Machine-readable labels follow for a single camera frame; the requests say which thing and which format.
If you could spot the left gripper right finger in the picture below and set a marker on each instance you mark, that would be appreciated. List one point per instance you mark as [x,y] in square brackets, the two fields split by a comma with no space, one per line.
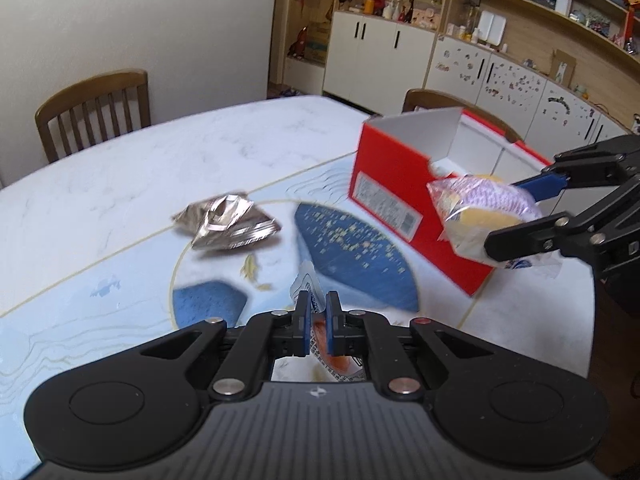
[369,337]

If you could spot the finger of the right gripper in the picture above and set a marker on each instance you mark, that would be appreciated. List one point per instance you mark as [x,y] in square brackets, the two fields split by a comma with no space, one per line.
[526,239]
[543,187]

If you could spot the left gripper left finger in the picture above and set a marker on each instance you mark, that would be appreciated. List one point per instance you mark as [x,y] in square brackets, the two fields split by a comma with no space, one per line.
[249,352]

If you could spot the pink bread packet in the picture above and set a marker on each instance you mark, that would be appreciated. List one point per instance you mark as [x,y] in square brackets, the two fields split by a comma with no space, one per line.
[470,207]

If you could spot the silver foil snack bag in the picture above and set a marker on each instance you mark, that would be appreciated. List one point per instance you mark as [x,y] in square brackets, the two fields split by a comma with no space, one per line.
[225,222]

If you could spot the blue patterned table mat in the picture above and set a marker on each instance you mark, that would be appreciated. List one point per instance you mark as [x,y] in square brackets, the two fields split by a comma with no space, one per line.
[161,284]

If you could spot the red white cardboard box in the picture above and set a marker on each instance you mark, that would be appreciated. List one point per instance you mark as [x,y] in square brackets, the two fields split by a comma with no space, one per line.
[399,156]

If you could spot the wooden chair at right side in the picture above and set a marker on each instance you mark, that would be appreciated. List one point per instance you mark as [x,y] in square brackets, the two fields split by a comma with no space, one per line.
[430,99]

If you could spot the wooden chair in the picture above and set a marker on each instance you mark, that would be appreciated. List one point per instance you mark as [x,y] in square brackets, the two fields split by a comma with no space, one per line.
[430,99]
[93,111]

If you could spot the wooden chair at far side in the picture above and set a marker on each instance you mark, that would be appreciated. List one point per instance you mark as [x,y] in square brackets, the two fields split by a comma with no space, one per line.
[93,111]

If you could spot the white wall cabinet unit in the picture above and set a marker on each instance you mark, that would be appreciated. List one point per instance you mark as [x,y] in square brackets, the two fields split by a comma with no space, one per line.
[561,73]

